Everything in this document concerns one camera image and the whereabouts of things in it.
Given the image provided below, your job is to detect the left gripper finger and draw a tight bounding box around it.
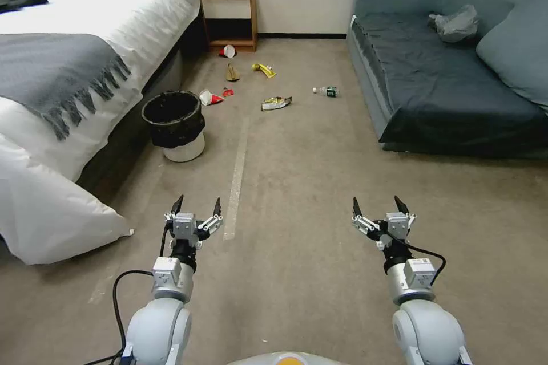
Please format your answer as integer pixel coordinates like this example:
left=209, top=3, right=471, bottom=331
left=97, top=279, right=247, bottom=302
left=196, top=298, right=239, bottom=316
left=163, top=194, right=184, bottom=230
left=195, top=197, right=225, bottom=238

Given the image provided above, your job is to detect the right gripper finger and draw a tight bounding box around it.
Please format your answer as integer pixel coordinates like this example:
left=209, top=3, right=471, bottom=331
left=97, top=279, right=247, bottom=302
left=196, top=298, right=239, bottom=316
left=351, top=197, right=381, bottom=238
left=393, top=195, right=417, bottom=228

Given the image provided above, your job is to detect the white floor tape strip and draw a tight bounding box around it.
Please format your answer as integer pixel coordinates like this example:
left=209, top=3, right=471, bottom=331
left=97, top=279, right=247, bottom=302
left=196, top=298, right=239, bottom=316
left=222, top=116, right=252, bottom=241

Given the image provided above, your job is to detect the white round trash can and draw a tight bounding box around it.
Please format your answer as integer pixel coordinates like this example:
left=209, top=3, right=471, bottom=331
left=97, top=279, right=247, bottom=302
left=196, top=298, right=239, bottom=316
left=142, top=91, right=207, bottom=164

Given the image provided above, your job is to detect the black bin liner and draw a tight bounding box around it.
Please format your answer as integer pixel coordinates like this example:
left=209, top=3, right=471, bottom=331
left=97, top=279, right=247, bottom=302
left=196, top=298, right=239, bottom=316
left=142, top=91, right=207, bottom=148

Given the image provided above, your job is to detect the bed with dark base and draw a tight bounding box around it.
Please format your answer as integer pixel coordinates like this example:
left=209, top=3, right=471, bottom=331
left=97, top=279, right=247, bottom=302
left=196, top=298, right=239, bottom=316
left=0, top=0, right=211, bottom=266

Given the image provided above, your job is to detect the crushed red white cup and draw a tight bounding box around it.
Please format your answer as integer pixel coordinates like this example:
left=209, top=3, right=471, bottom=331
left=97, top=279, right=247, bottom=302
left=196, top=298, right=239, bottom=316
left=198, top=88, right=225, bottom=107

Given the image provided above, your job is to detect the crumpled snack bag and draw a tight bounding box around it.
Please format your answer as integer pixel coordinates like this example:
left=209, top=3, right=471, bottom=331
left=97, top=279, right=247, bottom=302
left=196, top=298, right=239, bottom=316
left=261, top=95, right=293, bottom=112

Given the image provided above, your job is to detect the dark blue sofa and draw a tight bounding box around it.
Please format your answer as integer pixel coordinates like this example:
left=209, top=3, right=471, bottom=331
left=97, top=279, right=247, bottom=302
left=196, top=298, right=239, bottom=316
left=345, top=0, right=548, bottom=159

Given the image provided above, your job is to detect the white robot front shell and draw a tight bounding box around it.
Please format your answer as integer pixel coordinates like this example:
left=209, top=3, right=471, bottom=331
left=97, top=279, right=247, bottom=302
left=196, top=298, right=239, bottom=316
left=222, top=351, right=327, bottom=365

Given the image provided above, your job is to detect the yellow crumpled wrapper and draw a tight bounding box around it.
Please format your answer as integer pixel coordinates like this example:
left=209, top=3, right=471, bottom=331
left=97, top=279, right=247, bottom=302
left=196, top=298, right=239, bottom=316
left=251, top=62, right=276, bottom=79

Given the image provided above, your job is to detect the grey fringed throw blanket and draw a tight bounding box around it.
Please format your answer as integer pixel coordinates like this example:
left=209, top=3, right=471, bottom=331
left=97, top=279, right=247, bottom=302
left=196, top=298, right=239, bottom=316
left=0, top=33, right=132, bottom=141

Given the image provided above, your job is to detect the crumpled grey plastic bag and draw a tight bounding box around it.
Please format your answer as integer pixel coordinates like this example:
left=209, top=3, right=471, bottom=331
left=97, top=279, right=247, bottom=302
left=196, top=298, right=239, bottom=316
left=428, top=3, right=481, bottom=44

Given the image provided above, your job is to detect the blue sofa cushion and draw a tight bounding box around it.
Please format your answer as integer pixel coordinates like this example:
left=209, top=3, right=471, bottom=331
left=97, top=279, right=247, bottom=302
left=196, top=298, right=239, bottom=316
left=476, top=0, right=548, bottom=117

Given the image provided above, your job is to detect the white duvet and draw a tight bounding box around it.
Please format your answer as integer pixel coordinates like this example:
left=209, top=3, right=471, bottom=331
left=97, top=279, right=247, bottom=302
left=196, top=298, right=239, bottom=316
left=0, top=0, right=203, bottom=266

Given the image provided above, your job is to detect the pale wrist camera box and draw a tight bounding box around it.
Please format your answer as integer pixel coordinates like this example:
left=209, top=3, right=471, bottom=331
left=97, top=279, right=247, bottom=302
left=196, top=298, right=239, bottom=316
left=172, top=212, right=196, bottom=241
left=385, top=212, right=410, bottom=238

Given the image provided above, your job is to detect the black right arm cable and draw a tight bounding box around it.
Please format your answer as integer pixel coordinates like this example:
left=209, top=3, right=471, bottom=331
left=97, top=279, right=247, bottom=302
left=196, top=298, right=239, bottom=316
left=380, top=231, right=447, bottom=288

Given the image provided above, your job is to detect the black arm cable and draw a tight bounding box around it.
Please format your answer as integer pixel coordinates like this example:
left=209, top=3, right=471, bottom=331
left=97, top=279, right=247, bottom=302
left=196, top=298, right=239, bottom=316
left=380, top=231, right=447, bottom=288
left=98, top=214, right=171, bottom=365

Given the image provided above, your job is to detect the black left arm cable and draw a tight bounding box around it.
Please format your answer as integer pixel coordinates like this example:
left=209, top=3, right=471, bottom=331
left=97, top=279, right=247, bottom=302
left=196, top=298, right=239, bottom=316
left=98, top=214, right=171, bottom=365

